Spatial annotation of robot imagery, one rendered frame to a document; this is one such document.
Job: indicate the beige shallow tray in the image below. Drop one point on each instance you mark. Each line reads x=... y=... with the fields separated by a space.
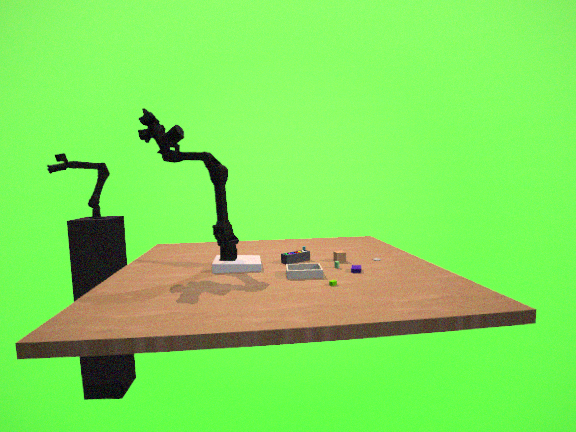
x=304 y=271

